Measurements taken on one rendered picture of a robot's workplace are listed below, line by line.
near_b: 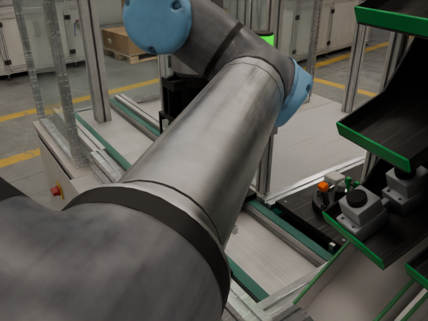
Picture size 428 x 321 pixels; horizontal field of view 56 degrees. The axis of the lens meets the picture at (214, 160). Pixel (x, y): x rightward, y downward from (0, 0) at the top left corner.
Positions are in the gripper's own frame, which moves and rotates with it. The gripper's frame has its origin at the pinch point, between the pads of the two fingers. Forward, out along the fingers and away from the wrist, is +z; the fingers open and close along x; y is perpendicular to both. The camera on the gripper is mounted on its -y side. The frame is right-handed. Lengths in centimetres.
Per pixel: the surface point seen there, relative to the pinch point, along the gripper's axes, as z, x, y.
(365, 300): 17.6, 23.6, -16.3
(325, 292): 20.7, 16.8, -14.5
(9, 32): 63, -535, -55
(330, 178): 24, -15, -53
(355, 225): 0.9, 21.6, -11.9
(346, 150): 37, -39, -94
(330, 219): 2.5, 17.0, -11.9
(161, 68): 3, -80, -34
